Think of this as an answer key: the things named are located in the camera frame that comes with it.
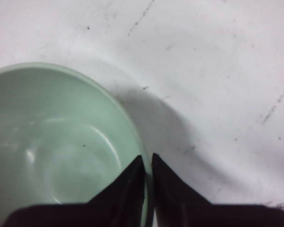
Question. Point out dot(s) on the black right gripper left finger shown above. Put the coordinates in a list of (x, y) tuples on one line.
[(118, 205)]

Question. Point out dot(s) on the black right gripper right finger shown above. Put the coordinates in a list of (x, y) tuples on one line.
[(179, 205)]

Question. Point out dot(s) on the green bowl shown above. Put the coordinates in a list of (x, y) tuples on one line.
[(63, 137)]

